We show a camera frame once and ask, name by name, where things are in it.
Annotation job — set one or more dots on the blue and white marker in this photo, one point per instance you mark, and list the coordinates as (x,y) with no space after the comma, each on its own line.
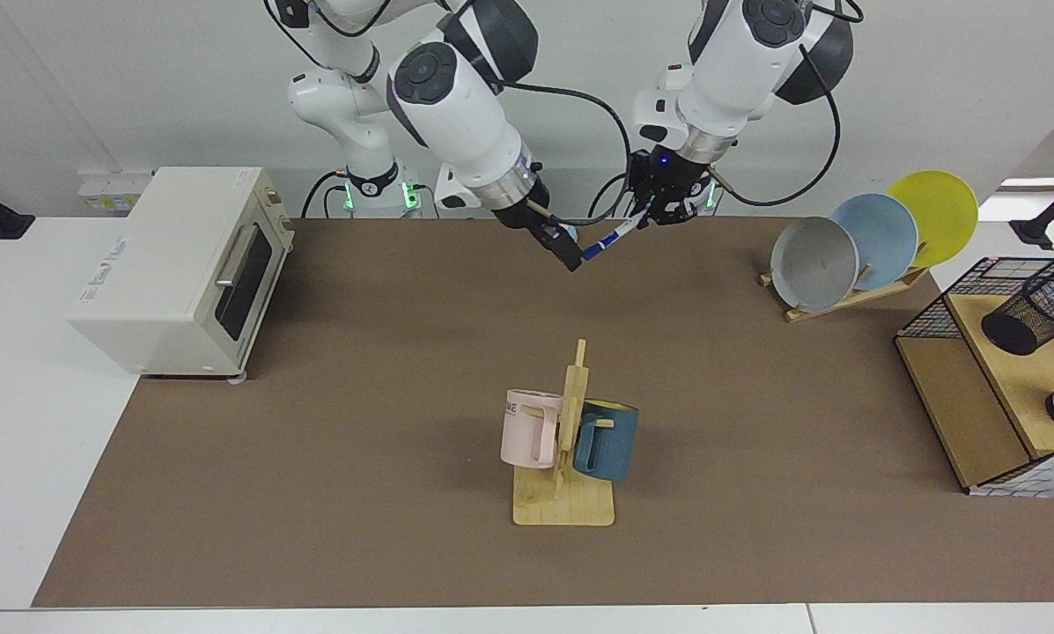
(610,239)

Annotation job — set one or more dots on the light blue plate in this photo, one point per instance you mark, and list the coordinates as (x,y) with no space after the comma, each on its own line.
(883,233)

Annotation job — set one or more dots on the pale toaster oven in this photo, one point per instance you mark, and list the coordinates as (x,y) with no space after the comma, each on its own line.
(157,273)

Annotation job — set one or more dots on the yellow plate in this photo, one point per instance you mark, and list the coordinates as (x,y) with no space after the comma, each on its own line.
(945,211)

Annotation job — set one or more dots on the dark blue cup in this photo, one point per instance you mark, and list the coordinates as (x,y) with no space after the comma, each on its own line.
(610,445)

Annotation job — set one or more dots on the brown table cloth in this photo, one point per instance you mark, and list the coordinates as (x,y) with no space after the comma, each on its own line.
(315,484)

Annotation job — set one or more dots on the pink cup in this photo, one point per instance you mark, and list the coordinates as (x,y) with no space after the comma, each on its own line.
(526,431)

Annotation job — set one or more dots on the grey plate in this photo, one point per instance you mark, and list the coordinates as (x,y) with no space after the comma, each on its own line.
(813,264)

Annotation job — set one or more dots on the wooden plate rack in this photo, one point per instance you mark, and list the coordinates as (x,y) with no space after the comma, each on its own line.
(830,304)

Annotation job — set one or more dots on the black mesh pen holder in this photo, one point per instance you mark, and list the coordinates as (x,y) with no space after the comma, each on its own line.
(1020,326)

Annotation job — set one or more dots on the wooden cup stand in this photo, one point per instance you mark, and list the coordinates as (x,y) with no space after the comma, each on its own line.
(566,506)

